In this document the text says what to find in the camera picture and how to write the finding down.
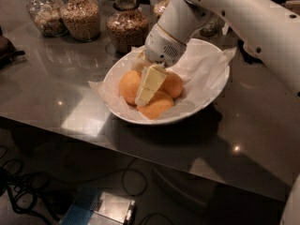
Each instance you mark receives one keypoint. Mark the orange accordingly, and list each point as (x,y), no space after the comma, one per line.
(160,103)
(129,85)
(173,85)

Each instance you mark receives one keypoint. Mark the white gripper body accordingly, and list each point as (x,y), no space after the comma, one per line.
(159,48)

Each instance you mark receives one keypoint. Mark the black tray under plates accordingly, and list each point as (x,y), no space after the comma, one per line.
(247,58)

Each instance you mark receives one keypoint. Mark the white oval bowl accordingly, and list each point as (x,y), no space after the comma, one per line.
(212,85)

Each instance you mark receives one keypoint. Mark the glass bottle with label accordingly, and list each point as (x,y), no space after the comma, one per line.
(210,29)

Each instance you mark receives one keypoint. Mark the yellow soft gripper finger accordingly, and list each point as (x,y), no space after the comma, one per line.
(151,80)

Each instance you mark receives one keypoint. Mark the far left glass jar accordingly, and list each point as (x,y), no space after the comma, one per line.
(45,14)

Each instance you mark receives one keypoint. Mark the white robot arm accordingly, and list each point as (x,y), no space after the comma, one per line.
(258,150)

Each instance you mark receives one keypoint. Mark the grain filled glass jar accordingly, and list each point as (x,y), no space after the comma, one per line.
(82,19)

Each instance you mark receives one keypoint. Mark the dark grain glass jar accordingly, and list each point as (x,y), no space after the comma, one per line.
(127,26)

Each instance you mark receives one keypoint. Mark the blue and metal box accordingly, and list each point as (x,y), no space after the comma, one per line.
(92,206)

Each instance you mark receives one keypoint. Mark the white paper liner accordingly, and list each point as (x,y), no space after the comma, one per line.
(203,66)

